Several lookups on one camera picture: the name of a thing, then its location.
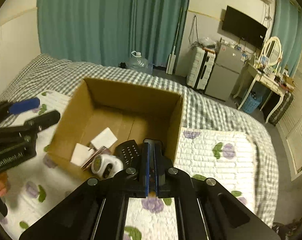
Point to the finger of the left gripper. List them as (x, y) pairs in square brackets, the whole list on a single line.
[(30, 128), (13, 108)]

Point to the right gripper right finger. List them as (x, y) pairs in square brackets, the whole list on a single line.
[(204, 208)]

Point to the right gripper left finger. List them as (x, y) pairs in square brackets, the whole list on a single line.
[(96, 209)]

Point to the white cylindrical night light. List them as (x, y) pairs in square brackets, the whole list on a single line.
[(106, 166)]

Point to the white square plug adapter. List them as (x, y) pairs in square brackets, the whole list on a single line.
[(81, 154)]

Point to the black TV remote control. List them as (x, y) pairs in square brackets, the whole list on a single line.
[(129, 153)]

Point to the white USB charger plug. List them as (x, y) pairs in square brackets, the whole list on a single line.
[(104, 139)]

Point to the person's left hand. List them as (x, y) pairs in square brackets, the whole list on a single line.
[(4, 184)]

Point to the patterned dark trouser leg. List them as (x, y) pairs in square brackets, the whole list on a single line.
[(288, 231)]

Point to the brown cardboard box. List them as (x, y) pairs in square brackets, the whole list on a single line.
[(130, 111)]

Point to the white louvered wardrobe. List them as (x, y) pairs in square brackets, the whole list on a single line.
[(290, 127)]

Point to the blue plastic basket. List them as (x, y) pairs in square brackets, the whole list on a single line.
[(251, 103)]

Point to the checked dark suitcase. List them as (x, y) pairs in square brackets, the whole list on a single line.
[(280, 108)]

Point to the teal window curtain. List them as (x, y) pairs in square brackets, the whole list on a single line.
[(107, 31)]

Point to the clear water jug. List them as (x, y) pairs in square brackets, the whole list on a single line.
[(138, 63)]

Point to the white suitcase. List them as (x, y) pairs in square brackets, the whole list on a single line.
[(202, 62)]

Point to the silver mini fridge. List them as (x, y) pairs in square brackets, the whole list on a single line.
[(225, 72)]

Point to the white mop pole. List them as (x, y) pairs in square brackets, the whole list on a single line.
[(171, 59)]

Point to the white dressing table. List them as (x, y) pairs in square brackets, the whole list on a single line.
[(268, 85)]

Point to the oval vanity mirror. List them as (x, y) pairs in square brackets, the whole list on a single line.
[(272, 52)]

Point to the teal curtain by wardrobe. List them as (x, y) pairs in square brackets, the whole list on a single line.
[(287, 27)]

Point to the black wall television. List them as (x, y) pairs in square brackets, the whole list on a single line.
[(244, 27)]

